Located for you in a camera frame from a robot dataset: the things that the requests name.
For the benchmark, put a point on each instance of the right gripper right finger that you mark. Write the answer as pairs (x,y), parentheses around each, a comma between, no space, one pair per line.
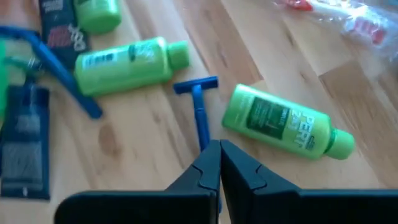
(280,205)

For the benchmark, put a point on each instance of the green shampoo bottle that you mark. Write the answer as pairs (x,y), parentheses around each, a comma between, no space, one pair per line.
(96,15)
(280,124)
(124,67)

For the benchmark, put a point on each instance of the black tube red print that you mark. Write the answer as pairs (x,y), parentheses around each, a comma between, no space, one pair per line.
(59,34)

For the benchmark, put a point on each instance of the red toothbrush clear wrapper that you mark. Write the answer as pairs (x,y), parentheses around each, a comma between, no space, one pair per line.
(357,25)

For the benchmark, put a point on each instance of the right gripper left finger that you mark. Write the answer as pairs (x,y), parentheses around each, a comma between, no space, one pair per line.
(186,205)

